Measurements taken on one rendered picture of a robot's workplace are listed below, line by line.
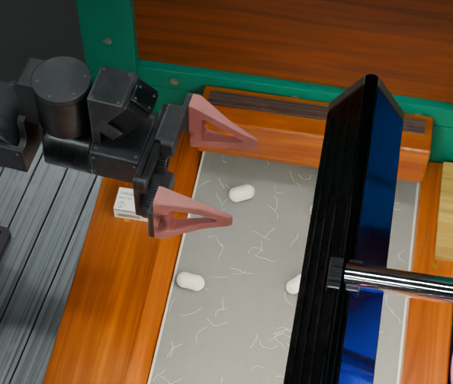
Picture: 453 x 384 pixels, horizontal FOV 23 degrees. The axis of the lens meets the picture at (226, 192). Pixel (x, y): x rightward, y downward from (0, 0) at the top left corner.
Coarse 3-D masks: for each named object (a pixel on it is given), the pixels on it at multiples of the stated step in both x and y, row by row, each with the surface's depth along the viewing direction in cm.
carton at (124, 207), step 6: (120, 192) 145; (126, 192) 145; (132, 192) 145; (120, 198) 144; (126, 198) 144; (132, 198) 144; (114, 204) 144; (120, 204) 144; (126, 204) 144; (132, 204) 144; (114, 210) 144; (120, 210) 143; (126, 210) 143; (132, 210) 143; (120, 216) 145; (126, 216) 144; (132, 216) 144; (138, 216) 144
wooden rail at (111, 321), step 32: (192, 160) 152; (192, 192) 150; (96, 224) 144; (128, 224) 144; (96, 256) 142; (128, 256) 142; (160, 256) 142; (96, 288) 139; (128, 288) 139; (160, 288) 141; (64, 320) 136; (96, 320) 136; (128, 320) 136; (160, 320) 139; (64, 352) 134; (96, 352) 134; (128, 352) 134
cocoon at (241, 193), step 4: (244, 184) 149; (248, 184) 149; (232, 188) 149; (236, 188) 148; (240, 188) 148; (244, 188) 148; (248, 188) 148; (252, 188) 148; (232, 192) 148; (236, 192) 148; (240, 192) 148; (244, 192) 148; (248, 192) 148; (252, 192) 148; (232, 196) 148; (236, 196) 148; (240, 196) 148; (244, 196) 148; (248, 196) 148; (252, 196) 149; (236, 200) 148; (240, 200) 149
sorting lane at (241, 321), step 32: (224, 160) 153; (256, 160) 153; (224, 192) 150; (256, 192) 150; (288, 192) 150; (416, 192) 150; (256, 224) 147; (288, 224) 147; (192, 256) 145; (224, 256) 145; (256, 256) 145; (288, 256) 145; (224, 288) 142; (256, 288) 142; (192, 320) 139; (224, 320) 139; (256, 320) 139; (288, 320) 139; (384, 320) 139; (160, 352) 137; (192, 352) 137; (224, 352) 137; (256, 352) 137; (384, 352) 137
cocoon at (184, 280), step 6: (180, 276) 141; (186, 276) 141; (192, 276) 141; (198, 276) 141; (180, 282) 141; (186, 282) 140; (192, 282) 140; (198, 282) 140; (192, 288) 140; (198, 288) 140
